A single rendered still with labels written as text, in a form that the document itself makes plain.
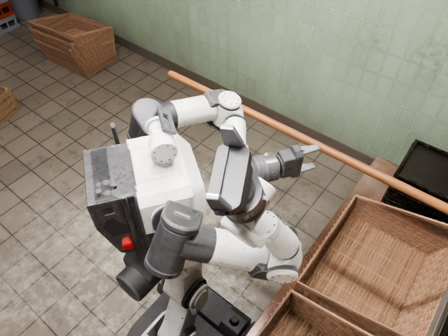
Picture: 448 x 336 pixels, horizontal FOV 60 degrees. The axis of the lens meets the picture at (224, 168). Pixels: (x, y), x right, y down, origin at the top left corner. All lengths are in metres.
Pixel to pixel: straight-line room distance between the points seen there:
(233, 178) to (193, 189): 0.39
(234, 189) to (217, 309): 1.55
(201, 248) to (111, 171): 0.32
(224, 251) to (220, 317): 1.18
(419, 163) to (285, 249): 1.19
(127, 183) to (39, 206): 1.98
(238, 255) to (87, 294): 1.63
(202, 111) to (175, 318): 0.98
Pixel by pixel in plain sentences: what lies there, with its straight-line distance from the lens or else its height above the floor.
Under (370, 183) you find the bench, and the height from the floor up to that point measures 0.58.
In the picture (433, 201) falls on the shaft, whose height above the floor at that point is 1.21.
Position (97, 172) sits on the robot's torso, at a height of 1.39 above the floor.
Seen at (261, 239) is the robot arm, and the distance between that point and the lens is 0.81.
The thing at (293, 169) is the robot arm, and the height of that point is 1.26.
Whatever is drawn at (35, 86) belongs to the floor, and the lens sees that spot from 4.04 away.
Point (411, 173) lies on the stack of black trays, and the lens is 1.92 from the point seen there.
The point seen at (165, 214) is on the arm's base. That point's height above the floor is 1.42.
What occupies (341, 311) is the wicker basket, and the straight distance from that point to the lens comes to 1.58.
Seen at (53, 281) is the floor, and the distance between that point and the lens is 2.59.
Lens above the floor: 2.15
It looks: 48 degrees down
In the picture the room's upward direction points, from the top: straight up
